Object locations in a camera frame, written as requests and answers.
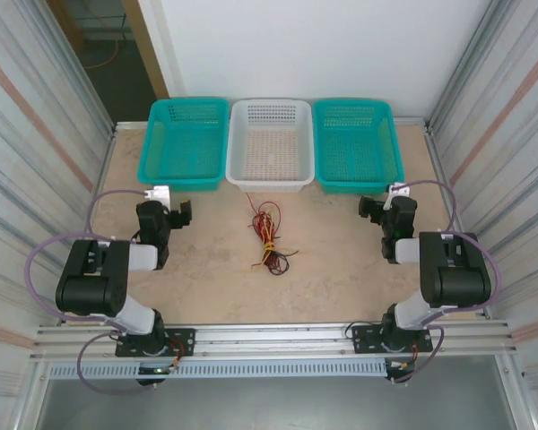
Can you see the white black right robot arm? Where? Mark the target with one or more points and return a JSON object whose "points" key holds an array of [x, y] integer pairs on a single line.
{"points": [[457, 282]]}

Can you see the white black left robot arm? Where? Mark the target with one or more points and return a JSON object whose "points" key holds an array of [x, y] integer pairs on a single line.
{"points": [[94, 286]]}

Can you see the teal plastic basket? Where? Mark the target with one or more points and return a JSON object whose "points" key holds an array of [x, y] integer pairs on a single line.
{"points": [[354, 148], [179, 148]]}

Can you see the aluminium table edge profile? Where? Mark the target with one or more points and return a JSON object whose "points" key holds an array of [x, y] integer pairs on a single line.
{"points": [[439, 170], [105, 170]]}

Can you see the white plastic basket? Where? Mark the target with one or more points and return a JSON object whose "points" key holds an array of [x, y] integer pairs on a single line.
{"points": [[269, 148]]}

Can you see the wooden board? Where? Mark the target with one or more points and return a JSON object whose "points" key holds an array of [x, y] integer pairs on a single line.
{"points": [[69, 27]]}

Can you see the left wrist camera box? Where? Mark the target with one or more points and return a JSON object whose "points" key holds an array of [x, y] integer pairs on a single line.
{"points": [[158, 196]]}

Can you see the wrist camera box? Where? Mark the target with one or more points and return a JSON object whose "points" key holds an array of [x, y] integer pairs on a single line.
{"points": [[158, 196], [396, 192]]}

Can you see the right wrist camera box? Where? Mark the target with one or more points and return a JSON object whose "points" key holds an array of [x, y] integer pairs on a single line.
{"points": [[396, 192]]}

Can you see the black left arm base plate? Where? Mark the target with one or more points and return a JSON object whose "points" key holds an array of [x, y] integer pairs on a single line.
{"points": [[184, 333]]}

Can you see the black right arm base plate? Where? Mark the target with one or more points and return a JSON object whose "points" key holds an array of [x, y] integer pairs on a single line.
{"points": [[367, 338]]}

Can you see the aluminium mounting rail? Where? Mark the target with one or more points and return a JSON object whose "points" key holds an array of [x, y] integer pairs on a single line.
{"points": [[273, 340]]}

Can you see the wooden door frame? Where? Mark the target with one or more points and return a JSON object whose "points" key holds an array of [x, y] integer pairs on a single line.
{"points": [[145, 45]]}

